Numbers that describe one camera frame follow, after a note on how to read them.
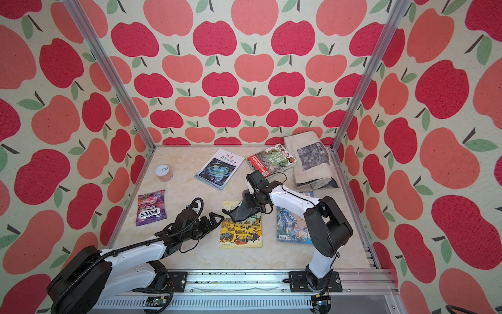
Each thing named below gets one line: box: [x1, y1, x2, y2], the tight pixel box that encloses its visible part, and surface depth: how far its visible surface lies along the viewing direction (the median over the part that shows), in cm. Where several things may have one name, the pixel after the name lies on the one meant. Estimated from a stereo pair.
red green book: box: [245, 143, 298, 178], surface depth 113 cm
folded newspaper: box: [283, 130, 340, 190], surface depth 110 cm
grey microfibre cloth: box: [229, 203, 261, 224], surface depth 88 cm
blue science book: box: [194, 147, 246, 191], surface depth 113 cm
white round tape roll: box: [154, 164, 174, 183], surface depth 106 cm
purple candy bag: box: [135, 189, 167, 227], surface depth 94 cm
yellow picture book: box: [218, 200, 263, 249], surface depth 88 cm
